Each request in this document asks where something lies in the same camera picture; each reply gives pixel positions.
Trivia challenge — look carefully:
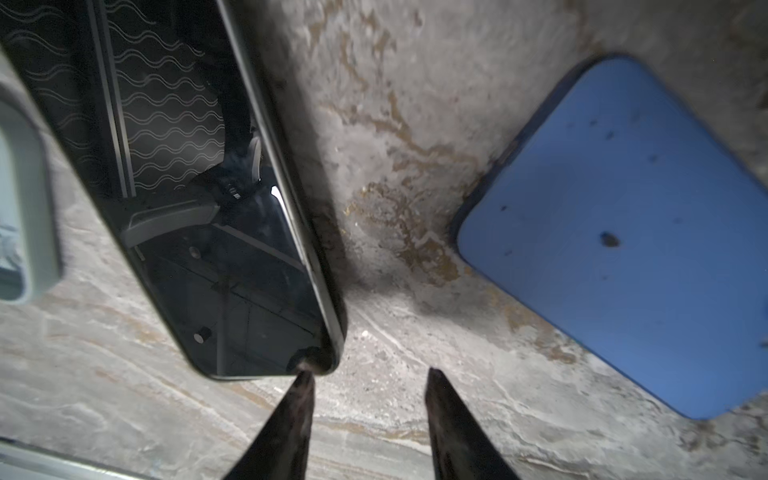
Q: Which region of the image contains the black phone case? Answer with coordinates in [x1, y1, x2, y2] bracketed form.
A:
[0, 0, 349, 382]

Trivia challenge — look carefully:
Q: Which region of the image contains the blue phone case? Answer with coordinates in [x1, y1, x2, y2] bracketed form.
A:
[450, 54, 767, 420]

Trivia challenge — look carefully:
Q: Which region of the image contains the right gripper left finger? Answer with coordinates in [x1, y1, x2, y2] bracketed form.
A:
[224, 371, 315, 479]

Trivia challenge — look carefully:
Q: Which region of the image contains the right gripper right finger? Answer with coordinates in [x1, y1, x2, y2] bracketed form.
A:
[425, 368, 520, 480]

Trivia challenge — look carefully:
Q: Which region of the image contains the light green phone case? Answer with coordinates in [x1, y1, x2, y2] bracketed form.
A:
[1, 88, 63, 304]

